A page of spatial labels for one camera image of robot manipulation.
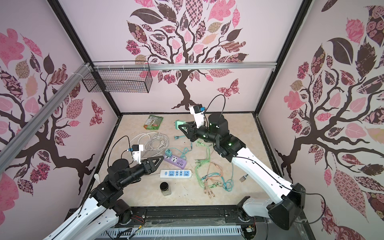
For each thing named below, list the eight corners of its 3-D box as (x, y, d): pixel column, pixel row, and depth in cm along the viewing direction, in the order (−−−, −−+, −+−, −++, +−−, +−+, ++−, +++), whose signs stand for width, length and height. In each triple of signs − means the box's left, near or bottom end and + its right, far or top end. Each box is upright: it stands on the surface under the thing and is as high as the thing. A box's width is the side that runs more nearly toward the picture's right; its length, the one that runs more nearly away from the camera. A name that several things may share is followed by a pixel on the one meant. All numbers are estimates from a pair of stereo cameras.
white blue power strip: (160, 178, 88) (159, 176, 85) (161, 171, 91) (160, 169, 88) (193, 178, 88) (193, 176, 85) (193, 171, 91) (193, 169, 88)
